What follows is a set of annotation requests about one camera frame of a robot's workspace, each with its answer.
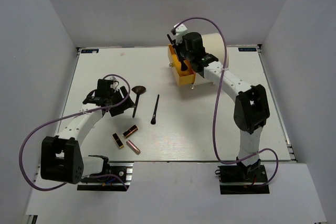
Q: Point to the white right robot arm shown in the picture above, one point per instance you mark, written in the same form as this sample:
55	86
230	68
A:
251	109

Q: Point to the cream round drawer organizer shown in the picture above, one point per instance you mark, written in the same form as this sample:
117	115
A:
214	45

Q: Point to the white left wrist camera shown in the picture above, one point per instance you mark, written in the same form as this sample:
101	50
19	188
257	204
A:
114	83

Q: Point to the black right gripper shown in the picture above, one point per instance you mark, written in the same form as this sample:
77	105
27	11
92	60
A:
183	41

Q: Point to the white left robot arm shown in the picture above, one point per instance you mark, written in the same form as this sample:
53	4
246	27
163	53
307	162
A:
61	157

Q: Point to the thin black makeup brush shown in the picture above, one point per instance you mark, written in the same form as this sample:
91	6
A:
153	120

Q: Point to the rose gold lipstick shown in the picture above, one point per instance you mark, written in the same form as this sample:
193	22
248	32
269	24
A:
132	146

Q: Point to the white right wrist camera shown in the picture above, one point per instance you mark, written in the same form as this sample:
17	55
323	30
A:
179	31

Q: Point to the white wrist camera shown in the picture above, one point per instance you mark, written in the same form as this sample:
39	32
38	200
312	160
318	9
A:
179	31
114	83

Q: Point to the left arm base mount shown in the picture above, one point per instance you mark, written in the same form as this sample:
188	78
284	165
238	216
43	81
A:
117	176

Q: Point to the copper black lipstick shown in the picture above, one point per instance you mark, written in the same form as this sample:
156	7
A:
130	131

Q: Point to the black gold lipstick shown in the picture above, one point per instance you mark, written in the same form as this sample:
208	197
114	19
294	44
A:
118	141

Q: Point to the blue table sticker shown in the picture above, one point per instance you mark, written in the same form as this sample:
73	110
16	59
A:
89	51
247	49

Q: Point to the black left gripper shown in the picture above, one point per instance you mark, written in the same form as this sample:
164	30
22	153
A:
129	104

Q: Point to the blue table sticker left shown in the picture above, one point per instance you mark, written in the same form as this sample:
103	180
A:
89	51

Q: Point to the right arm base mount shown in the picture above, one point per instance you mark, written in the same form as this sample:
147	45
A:
233	181

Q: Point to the brown fan makeup brush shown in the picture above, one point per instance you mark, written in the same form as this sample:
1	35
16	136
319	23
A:
138	90

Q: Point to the blue table sticker right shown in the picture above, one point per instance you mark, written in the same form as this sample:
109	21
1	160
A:
247	49

